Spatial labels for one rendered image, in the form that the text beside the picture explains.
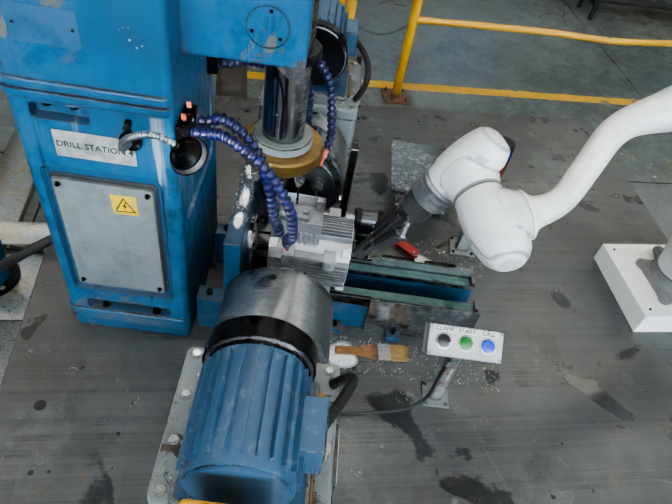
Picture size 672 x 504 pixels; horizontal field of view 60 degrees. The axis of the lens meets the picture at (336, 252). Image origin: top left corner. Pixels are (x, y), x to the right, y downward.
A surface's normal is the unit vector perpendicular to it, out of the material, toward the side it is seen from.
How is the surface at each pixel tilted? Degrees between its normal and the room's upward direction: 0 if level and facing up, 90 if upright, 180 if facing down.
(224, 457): 13
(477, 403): 0
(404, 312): 90
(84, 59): 90
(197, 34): 90
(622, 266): 2
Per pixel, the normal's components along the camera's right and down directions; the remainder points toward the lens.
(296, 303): 0.42, -0.61
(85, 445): 0.14, -0.68
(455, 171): -0.72, -0.08
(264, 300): -0.09, -0.69
